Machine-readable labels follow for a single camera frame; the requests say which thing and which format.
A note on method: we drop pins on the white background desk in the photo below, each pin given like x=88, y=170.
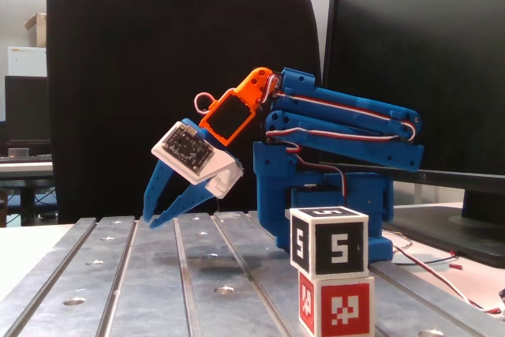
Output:
x=23, y=169

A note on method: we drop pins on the blue and orange robot arm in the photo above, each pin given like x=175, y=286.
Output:
x=378, y=195

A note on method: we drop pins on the small distant black monitor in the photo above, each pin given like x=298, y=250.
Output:
x=25, y=110

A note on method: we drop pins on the black office chair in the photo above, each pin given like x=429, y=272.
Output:
x=138, y=96

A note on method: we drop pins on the white cabinet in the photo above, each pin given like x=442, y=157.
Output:
x=25, y=61

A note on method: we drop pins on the brown cardboard box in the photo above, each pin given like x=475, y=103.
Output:
x=38, y=31

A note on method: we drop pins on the aluminium slotted base plate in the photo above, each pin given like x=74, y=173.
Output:
x=150, y=293

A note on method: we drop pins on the black cube with white five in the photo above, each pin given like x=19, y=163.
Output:
x=319, y=250

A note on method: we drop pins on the red cube with white pattern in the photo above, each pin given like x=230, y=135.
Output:
x=347, y=309

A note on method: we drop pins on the white camera mount with board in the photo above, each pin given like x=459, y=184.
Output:
x=223, y=175

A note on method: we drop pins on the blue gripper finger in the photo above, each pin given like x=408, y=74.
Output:
x=185, y=204
x=155, y=187

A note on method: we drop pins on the black Dell monitor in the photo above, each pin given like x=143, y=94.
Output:
x=434, y=57

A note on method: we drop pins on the black keyboard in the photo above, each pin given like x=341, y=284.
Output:
x=31, y=158

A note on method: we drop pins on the small red connector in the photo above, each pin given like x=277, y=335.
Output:
x=455, y=266

